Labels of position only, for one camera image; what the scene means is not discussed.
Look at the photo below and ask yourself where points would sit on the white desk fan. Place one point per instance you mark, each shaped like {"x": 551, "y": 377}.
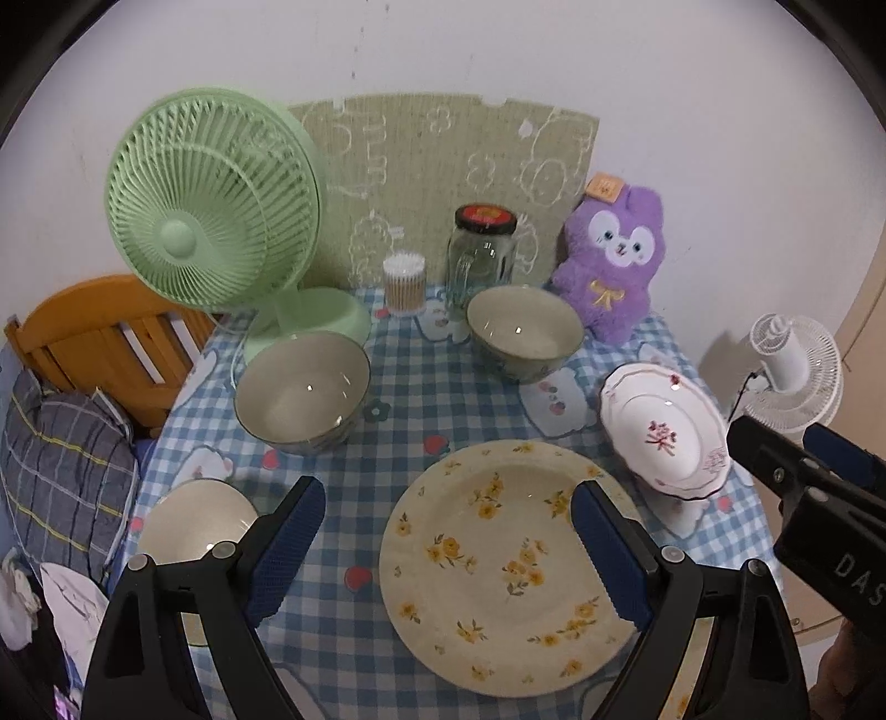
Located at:
{"x": 789, "y": 374}

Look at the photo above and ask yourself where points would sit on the wooden bed headboard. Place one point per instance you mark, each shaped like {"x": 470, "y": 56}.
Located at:
{"x": 90, "y": 325}

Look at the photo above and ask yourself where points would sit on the large cream ceramic bowl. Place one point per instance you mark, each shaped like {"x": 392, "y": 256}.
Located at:
{"x": 522, "y": 332}
{"x": 297, "y": 394}

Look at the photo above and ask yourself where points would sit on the cotton swab container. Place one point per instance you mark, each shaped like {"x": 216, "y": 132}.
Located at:
{"x": 405, "y": 284}

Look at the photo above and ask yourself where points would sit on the green woven wall mat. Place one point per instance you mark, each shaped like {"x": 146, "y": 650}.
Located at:
{"x": 429, "y": 159}

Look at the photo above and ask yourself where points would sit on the green desk fan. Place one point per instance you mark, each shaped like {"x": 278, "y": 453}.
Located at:
{"x": 187, "y": 235}

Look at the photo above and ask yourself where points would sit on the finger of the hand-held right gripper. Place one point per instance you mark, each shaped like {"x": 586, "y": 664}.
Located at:
{"x": 761, "y": 450}
{"x": 841, "y": 453}

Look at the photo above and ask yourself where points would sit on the white plate with red flower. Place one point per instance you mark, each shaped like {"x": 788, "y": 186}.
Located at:
{"x": 657, "y": 422}

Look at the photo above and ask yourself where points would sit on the cream plate with yellow flowers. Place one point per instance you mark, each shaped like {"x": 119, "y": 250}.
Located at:
{"x": 498, "y": 554}

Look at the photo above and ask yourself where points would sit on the purple plush rabbit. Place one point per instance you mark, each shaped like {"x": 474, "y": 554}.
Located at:
{"x": 609, "y": 277}

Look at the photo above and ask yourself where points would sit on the glass jar red lid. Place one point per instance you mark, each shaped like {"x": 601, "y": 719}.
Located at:
{"x": 481, "y": 256}

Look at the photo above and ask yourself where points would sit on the beige plate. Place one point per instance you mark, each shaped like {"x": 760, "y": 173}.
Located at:
{"x": 187, "y": 519}

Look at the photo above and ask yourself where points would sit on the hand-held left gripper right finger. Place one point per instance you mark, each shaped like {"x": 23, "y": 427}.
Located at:
{"x": 609, "y": 547}

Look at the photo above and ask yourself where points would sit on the white cloth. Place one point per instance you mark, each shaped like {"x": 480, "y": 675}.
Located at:
{"x": 76, "y": 602}

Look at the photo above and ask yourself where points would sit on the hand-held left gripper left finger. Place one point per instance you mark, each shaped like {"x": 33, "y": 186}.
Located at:
{"x": 287, "y": 547}

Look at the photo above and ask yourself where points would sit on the blue checked tablecloth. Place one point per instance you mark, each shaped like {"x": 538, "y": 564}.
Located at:
{"x": 415, "y": 388}

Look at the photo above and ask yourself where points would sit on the grey plaid pillow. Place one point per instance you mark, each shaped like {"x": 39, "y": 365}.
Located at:
{"x": 62, "y": 471}

